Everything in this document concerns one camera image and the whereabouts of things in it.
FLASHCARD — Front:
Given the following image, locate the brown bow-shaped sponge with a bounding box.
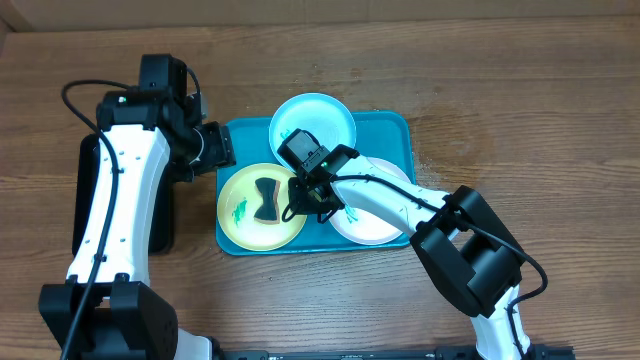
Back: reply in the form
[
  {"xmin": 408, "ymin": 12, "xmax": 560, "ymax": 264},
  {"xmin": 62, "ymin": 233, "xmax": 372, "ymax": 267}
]
[{"xmin": 254, "ymin": 177, "xmax": 280, "ymax": 224}]

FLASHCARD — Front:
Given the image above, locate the yellow-green plate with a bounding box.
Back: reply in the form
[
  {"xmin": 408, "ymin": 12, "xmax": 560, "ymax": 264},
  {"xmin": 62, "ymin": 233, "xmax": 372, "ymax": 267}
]
[{"xmin": 217, "ymin": 163, "xmax": 306, "ymax": 252}]

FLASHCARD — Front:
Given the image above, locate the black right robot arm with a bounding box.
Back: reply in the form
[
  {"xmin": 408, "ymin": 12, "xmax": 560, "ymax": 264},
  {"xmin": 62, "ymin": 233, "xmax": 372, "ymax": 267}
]
[{"xmin": 278, "ymin": 144, "xmax": 550, "ymax": 359}]

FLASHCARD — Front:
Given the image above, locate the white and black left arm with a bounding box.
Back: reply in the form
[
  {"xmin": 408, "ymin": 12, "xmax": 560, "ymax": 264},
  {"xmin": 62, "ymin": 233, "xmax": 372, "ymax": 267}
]
[{"xmin": 39, "ymin": 91, "xmax": 234, "ymax": 359}]

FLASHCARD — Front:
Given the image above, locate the teal plastic serving tray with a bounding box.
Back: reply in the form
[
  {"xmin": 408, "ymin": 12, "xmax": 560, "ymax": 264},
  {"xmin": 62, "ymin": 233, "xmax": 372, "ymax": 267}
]
[{"xmin": 216, "ymin": 111, "xmax": 416, "ymax": 255}]

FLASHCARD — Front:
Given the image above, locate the black plastic tray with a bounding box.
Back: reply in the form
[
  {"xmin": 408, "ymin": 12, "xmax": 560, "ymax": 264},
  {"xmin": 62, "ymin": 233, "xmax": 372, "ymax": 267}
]
[{"xmin": 71, "ymin": 134, "xmax": 175, "ymax": 255}]

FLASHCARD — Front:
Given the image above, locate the white plate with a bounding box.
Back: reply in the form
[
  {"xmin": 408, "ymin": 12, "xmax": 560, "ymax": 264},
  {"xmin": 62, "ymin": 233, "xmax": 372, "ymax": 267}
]
[{"xmin": 327, "ymin": 156, "xmax": 418, "ymax": 246}]

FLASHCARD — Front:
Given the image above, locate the light blue plate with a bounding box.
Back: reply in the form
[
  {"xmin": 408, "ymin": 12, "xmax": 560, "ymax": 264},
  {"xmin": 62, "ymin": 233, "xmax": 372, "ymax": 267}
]
[{"xmin": 269, "ymin": 93, "xmax": 357, "ymax": 170}]

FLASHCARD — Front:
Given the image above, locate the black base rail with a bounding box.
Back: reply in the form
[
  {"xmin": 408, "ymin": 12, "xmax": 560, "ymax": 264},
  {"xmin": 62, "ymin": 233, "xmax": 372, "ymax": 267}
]
[{"xmin": 213, "ymin": 345, "xmax": 576, "ymax": 360}]

